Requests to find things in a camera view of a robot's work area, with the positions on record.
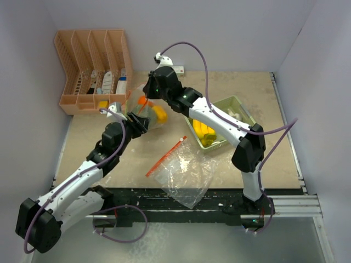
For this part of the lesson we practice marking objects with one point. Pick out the small white green box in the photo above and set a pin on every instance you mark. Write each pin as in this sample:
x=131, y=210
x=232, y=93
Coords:
x=179, y=70

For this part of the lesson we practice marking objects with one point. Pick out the green netted melon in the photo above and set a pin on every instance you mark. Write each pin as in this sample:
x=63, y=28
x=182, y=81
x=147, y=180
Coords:
x=146, y=112

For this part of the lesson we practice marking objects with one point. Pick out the yellow block in organizer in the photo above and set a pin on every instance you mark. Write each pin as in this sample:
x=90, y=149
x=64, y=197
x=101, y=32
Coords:
x=103, y=104

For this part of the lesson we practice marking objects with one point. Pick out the white ribbed item in organizer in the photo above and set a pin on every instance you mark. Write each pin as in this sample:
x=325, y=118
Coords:
x=104, y=87

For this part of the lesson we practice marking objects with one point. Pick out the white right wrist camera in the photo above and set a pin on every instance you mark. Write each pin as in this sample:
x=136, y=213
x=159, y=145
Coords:
x=162, y=60

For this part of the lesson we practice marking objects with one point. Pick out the black front mounting rail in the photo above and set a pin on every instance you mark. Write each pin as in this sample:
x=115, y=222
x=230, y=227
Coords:
x=127, y=206

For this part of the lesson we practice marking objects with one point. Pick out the white blue bottle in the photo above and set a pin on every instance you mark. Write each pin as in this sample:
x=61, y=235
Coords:
x=122, y=83

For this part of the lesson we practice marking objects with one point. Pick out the orange fruit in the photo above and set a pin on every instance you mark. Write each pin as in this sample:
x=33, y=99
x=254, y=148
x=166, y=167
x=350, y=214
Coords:
x=143, y=101

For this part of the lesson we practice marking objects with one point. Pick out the peach plastic desk organizer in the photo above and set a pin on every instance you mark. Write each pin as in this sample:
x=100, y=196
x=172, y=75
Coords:
x=85, y=56

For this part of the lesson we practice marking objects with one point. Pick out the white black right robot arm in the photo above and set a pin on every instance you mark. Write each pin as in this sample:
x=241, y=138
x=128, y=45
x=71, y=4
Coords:
x=248, y=140

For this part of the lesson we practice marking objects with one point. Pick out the white garlic bulb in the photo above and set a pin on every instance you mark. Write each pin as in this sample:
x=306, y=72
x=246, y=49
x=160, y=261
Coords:
x=235, y=115

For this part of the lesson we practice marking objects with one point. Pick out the pale green perforated basket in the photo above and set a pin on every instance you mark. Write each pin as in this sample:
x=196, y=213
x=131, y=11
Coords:
x=226, y=133

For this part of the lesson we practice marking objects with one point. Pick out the yellow banana bunch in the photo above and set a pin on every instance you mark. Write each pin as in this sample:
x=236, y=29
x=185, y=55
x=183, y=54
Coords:
x=205, y=134

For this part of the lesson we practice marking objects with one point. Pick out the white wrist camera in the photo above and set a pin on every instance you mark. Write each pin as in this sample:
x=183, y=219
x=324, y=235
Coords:
x=162, y=60
x=114, y=111

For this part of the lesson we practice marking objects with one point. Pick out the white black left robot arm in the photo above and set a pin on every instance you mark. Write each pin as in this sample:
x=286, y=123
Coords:
x=41, y=222

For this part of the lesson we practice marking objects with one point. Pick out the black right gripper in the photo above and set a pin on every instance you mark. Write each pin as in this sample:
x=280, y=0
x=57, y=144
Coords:
x=147, y=89

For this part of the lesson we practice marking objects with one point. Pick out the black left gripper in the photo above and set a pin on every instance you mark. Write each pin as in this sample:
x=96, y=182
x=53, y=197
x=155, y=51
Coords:
x=139, y=125

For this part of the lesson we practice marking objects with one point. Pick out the clear zip bag orange zipper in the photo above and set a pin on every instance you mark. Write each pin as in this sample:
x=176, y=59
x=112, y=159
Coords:
x=137, y=103

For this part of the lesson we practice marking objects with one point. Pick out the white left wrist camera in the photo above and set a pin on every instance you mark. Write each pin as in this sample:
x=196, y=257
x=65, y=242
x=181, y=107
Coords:
x=114, y=111

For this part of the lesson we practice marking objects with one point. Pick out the aluminium frame rail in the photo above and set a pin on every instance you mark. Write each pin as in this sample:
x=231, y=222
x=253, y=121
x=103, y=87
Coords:
x=317, y=217

